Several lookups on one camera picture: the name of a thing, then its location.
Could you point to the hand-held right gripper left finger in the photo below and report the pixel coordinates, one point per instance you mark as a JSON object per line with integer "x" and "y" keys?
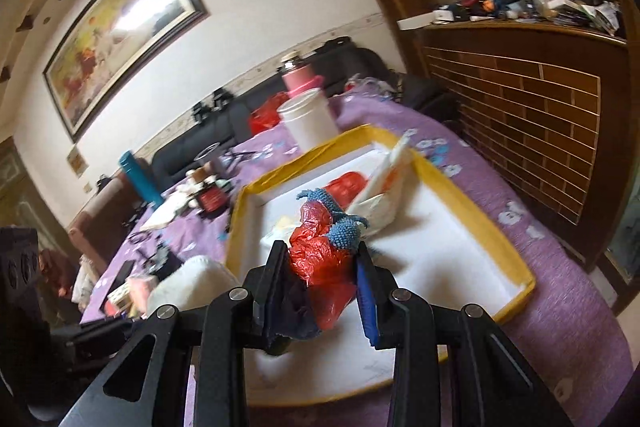
{"x": 272, "y": 272}

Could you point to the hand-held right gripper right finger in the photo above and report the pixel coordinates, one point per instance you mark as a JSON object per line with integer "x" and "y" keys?
{"x": 369, "y": 307}

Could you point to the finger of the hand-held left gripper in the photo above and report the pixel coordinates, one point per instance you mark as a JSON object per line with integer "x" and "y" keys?
{"x": 100, "y": 332}

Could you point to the dark blue cloth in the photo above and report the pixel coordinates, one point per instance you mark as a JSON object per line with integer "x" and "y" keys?
{"x": 295, "y": 312}

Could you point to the red plastic bag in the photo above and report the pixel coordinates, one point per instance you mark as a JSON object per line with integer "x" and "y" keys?
{"x": 320, "y": 267}

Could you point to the pink tissue pack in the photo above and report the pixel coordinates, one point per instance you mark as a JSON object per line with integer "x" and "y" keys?
{"x": 137, "y": 292}

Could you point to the blue crocheted toy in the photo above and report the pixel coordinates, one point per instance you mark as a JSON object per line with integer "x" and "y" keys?
{"x": 347, "y": 234}

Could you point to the yellow-rimmed white tray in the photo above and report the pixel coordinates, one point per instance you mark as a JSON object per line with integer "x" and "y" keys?
{"x": 450, "y": 247}

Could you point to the red packet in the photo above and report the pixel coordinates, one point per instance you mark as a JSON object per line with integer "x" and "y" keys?
{"x": 350, "y": 184}

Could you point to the pale yellow cloth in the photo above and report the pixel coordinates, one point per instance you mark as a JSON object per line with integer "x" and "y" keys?
{"x": 282, "y": 225}

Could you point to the beige towel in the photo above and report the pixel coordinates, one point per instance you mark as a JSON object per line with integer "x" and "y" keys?
{"x": 84, "y": 279}

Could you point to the black phone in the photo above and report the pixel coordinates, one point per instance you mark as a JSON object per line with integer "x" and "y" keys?
{"x": 122, "y": 272}

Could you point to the brown chair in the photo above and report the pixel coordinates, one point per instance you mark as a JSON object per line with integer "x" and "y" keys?
{"x": 100, "y": 222}

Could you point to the dark glass bottle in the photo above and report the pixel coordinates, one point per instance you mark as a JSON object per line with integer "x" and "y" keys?
{"x": 215, "y": 199}

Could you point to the paper notebook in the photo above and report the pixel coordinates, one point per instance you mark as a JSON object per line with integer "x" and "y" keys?
{"x": 162, "y": 214}

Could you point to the teal thermos bottle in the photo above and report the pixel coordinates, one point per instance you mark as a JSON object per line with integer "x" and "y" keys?
{"x": 140, "y": 177}

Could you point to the white jar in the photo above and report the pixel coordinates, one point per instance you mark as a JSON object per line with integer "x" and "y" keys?
{"x": 307, "y": 122}

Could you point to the red shopping bag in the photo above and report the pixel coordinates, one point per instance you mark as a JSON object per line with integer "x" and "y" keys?
{"x": 265, "y": 117}

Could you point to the pink thermos bottle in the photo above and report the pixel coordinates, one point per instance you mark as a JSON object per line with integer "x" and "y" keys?
{"x": 300, "y": 79}

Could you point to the clear plastic bag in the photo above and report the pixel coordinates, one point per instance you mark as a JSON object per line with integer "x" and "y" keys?
{"x": 370, "y": 87}

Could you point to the black sofa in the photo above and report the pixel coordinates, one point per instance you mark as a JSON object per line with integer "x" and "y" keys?
{"x": 340, "y": 67}

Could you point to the black bag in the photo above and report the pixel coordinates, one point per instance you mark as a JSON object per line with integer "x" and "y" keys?
{"x": 334, "y": 43}

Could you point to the wooden cabinet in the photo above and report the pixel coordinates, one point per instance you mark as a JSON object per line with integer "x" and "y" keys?
{"x": 525, "y": 107}

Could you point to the framed painting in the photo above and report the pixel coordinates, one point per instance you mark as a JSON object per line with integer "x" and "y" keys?
{"x": 120, "y": 32}

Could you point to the white flat box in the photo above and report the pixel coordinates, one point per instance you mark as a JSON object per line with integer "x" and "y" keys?
{"x": 420, "y": 22}

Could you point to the wall socket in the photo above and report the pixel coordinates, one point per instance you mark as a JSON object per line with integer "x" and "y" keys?
{"x": 88, "y": 187}

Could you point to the small wall plaque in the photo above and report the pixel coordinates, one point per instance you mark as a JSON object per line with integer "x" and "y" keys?
{"x": 77, "y": 161}

